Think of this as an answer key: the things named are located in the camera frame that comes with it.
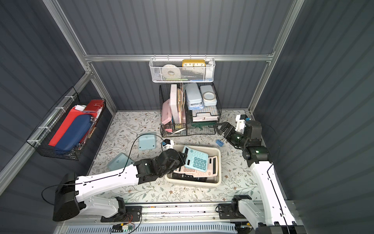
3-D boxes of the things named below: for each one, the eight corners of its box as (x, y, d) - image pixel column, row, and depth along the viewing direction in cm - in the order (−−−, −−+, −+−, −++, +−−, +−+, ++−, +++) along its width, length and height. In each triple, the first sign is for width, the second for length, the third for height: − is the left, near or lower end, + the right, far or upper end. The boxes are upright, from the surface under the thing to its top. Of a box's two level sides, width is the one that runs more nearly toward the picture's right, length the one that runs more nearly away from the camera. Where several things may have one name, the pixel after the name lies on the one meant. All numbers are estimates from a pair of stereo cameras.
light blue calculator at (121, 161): (109, 171, 90) (107, 169, 87) (110, 159, 95) (107, 157, 93) (134, 164, 93) (132, 161, 90) (133, 152, 98) (131, 150, 96)
